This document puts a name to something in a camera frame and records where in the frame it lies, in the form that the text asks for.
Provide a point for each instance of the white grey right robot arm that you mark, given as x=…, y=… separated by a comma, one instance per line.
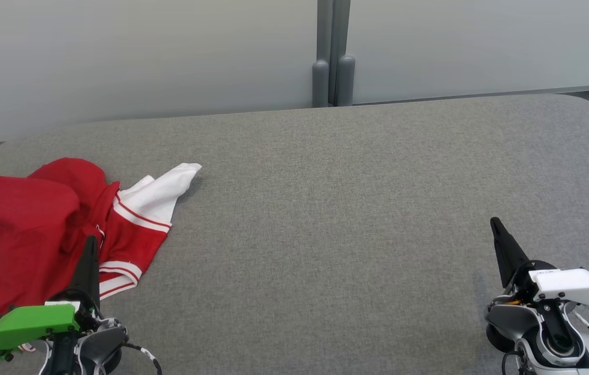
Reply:
x=508, y=317

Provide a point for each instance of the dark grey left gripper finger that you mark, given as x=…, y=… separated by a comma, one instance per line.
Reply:
x=88, y=271

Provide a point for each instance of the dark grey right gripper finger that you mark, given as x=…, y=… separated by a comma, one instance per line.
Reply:
x=508, y=255

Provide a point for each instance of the red white baseball jersey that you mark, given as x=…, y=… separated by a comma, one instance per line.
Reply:
x=135, y=239

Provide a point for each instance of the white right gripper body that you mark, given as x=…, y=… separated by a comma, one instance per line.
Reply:
x=576, y=286

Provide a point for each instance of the grey fabric sofa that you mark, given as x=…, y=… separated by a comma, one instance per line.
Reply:
x=326, y=234

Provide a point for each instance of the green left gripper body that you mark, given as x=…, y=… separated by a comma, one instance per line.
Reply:
x=28, y=320

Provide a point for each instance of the grey partition post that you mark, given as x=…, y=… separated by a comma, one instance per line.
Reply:
x=332, y=52

